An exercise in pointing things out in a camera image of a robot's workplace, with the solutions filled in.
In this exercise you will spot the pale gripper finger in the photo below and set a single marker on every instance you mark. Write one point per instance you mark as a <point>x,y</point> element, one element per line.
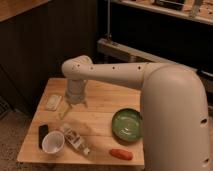
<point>64,110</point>
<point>85,104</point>

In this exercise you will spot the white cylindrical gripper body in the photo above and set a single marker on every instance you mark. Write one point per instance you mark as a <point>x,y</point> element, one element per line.
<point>75,92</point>

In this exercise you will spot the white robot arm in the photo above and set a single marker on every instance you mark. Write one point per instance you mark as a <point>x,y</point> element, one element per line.
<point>173,105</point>

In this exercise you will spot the white ceramic cup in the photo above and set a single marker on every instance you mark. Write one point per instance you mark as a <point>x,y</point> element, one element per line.
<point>53,142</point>

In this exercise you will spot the black phone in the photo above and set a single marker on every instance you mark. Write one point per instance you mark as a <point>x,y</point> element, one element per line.
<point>43,130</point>

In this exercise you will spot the wooden table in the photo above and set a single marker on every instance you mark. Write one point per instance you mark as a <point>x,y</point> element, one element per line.
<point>93,123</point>

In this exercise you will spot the green bowl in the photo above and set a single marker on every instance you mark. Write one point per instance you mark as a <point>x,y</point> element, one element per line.
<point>126,125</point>

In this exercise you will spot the orange carrot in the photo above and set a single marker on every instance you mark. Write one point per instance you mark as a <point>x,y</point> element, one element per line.
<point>121,154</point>

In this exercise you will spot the metal shelf frame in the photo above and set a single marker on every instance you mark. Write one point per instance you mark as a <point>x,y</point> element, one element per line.
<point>148,30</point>

